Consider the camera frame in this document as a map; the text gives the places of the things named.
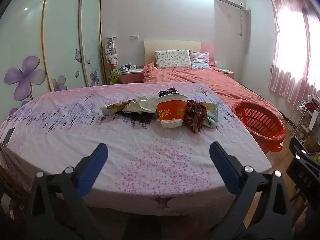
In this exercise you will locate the red paper cup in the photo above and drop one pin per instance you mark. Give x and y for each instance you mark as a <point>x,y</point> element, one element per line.
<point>171,110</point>

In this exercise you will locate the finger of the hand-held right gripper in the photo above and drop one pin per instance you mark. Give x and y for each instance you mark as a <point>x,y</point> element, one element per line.
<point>306,151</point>

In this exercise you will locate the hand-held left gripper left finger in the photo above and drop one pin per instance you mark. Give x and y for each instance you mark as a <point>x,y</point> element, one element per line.
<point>92,165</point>

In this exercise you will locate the crumpled white tissue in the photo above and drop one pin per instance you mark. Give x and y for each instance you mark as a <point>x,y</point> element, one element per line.
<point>141,103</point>

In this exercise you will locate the dark mug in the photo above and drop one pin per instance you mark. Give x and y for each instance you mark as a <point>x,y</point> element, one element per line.
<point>128,67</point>

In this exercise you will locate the pink floral table sheet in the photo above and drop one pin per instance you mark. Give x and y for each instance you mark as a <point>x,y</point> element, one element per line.
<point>150,155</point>

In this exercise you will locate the white mug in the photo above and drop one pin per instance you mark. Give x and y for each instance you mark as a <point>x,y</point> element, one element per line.
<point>133,66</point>

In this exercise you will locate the black checkered mesh mat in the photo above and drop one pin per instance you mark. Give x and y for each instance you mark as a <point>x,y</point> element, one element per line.
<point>140,118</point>

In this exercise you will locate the pink bedside table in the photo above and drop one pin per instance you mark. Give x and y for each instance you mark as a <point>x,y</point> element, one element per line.
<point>228,73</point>
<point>131,76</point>

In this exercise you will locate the green printed packet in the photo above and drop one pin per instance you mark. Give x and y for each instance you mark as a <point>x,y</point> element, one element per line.
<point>212,108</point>

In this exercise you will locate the clear tube of plush toys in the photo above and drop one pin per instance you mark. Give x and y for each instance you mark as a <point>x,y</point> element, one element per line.
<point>112,60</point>

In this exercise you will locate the floral white pillow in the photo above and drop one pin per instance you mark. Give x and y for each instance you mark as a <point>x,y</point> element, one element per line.
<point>172,58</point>

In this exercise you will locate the striped pink pillow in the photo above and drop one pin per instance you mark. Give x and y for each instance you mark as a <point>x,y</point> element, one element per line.
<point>200,61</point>

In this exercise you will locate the wardrobe with purple flower doors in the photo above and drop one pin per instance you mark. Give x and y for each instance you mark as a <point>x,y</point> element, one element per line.
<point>62,30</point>

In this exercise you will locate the orange-red duvet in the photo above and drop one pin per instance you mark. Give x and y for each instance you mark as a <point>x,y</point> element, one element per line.
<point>212,80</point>

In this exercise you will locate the red plastic laundry basket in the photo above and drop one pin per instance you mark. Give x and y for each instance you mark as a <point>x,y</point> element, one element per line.
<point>260,122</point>

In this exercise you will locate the pink curtain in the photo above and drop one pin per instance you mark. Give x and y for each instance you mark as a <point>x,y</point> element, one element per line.
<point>295,55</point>

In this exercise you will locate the black floral scrunchie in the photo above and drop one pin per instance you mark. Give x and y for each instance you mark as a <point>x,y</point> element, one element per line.
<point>168,92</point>

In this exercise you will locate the air conditioner pipe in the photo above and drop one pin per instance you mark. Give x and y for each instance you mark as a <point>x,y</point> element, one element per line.
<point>241,22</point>

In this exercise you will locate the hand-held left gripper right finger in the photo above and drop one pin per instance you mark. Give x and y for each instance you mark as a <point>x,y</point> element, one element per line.
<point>222,165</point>

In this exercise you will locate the yellow snack wrapper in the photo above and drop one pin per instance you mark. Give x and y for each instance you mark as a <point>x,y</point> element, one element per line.
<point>112,108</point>

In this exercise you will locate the white wall socket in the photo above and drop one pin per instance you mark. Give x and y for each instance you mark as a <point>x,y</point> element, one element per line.
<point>134,37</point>

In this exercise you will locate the red plaid cloth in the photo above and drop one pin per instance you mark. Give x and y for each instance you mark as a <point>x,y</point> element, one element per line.
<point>196,116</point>

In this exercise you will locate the beige headboard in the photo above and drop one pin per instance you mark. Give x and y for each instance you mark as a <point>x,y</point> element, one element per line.
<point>172,45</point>

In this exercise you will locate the pink headboard panel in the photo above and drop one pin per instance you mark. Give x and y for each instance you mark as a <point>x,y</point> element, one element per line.
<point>207,48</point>

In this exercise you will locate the white phone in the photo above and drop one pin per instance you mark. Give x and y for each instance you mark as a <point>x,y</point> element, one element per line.
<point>7,137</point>

